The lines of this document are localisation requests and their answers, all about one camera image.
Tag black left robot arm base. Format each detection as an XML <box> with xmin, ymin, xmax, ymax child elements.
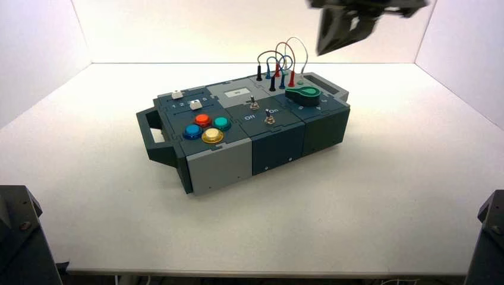
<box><xmin>0</xmin><ymin>185</ymin><xmax>64</xmax><ymax>285</ymax></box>

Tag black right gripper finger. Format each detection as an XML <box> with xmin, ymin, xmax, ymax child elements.
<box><xmin>317</xmin><ymin>8</ymin><xmax>357</xmax><ymax>56</ymax></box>
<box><xmin>348</xmin><ymin>11</ymin><xmax>382</xmax><ymax>45</ymax></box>

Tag yellow round push button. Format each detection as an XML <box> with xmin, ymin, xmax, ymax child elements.
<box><xmin>201</xmin><ymin>128</ymin><xmax>225</xmax><ymax>144</ymax></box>

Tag teal round push button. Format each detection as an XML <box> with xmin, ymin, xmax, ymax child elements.
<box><xmin>213</xmin><ymin>116</ymin><xmax>232</xmax><ymax>132</ymax></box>

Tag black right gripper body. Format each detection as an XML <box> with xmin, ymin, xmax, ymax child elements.
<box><xmin>307</xmin><ymin>0</ymin><xmax>430</xmax><ymax>19</ymax></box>

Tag black right robot arm base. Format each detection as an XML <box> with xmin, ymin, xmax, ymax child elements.
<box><xmin>464</xmin><ymin>189</ymin><xmax>504</xmax><ymax>285</ymax></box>

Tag red plug jumper cable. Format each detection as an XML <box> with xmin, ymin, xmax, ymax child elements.
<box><xmin>274</xmin><ymin>41</ymin><xmax>297</xmax><ymax>88</ymax></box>

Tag blue round push button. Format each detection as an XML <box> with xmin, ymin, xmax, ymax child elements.
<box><xmin>182</xmin><ymin>124</ymin><xmax>203</xmax><ymax>140</ymax></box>

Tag green rotary knob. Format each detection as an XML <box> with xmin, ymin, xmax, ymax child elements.
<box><xmin>285</xmin><ymin>86</ymin><xmax>322</xmax><ymax>107</ymax></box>

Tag green plug white jumper cable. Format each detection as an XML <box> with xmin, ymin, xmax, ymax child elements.
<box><xmin>282</xmin><ymin>36</ymin><xmax>310</xmax><ymax>86</ymax></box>

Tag small white display panel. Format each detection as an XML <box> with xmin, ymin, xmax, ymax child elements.
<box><xmin>224</xmin><ymin>88</ymin><xmax>251</xmax><ymax>99</ymax></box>

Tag blue plug jumper cable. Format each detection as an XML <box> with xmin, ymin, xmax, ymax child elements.
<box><xmin>266</xmin><ymin>55</ymin><xmax>295</xmax><ymax>90</ymax></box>

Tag dark teal grey control box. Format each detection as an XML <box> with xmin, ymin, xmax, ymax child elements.
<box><xmin>136</xmin><ymin>72</ymin><xmax>351</xmax><ymax>195</ymax></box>

